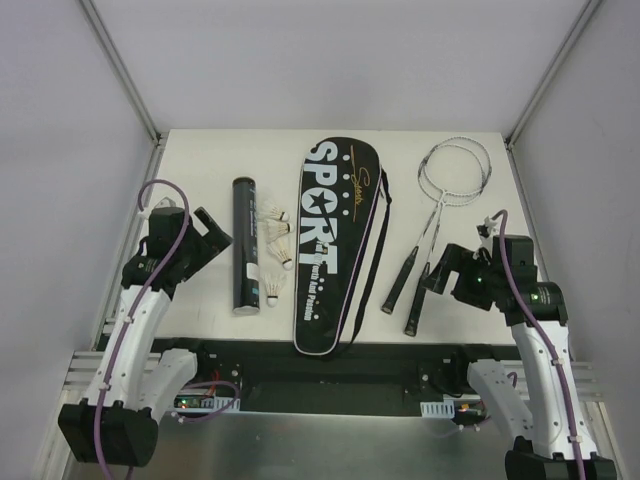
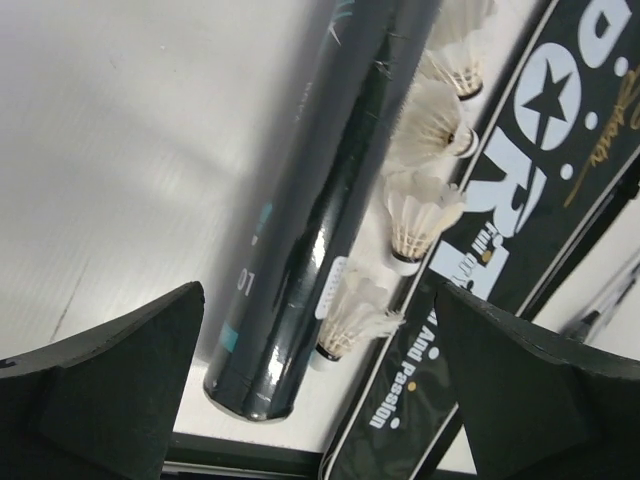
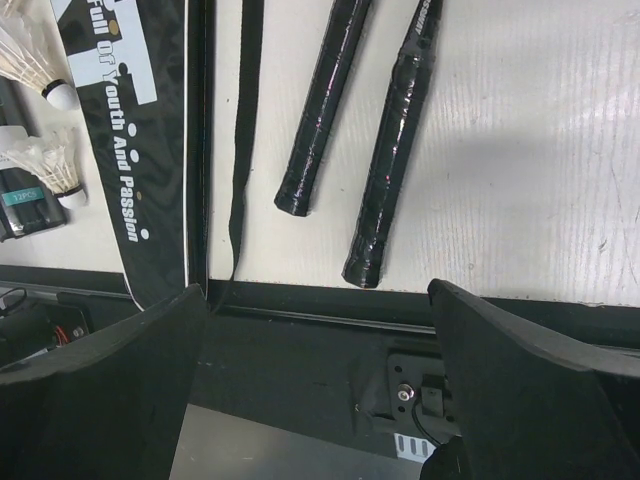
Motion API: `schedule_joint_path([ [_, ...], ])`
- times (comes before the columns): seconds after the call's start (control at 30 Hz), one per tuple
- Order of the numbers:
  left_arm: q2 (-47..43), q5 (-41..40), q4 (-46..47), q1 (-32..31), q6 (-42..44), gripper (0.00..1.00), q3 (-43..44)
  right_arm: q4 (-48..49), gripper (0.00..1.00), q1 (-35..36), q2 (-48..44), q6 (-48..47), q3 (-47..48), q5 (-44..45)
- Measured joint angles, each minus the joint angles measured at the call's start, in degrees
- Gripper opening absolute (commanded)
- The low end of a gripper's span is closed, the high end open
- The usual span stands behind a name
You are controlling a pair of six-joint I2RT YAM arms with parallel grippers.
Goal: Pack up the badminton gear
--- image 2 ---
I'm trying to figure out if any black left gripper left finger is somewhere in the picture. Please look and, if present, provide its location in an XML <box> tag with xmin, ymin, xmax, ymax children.
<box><xmin>1</xmin><ymin>282</ymin><xmax>205</xmax><ymax>479</ymax></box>

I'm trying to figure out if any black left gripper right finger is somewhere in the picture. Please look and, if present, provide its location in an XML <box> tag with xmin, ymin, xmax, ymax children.
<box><xmin>434</xmin><ymin>282</ymin><xmax>639</xmax><ymax>479</ymax></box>

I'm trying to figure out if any white feather shuttlecock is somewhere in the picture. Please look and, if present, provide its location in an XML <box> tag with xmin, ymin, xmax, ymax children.
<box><xmin>383</xmin><ymin>171</ymin><xmax>466</xmax><ymax>277</ymax></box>
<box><xmin>309</xmin><ymin>269</ymin><xmax>405</xmax><ymax>372</ymax></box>
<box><xmin>420</xmin><ymin>42</ymin><xmax>484</xmax><ymax>101</ymax></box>
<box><xmin>389</xmin><ymin>77</ymin><xmax>479</xmax><ymax>168</ymax></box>

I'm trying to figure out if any black shuttlecock tube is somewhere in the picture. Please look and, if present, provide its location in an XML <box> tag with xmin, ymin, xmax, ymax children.
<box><xmin>203</xmin><ymin>1</ymin><xmax>439</xmax><ymax>422</ymax></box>

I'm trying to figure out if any badminton racket black grip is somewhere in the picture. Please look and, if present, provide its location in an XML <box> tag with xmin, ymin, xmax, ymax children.
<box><xmin>559</xmin><ymin>250</ymin><xmax>639</xmax><ymax>345</ymax></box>

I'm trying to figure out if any black racket bag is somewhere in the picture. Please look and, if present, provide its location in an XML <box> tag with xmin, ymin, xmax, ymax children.
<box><xmin>319</xmin><ymin>1</ymin><xmax>639</xmax><ymax>479</ymax></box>

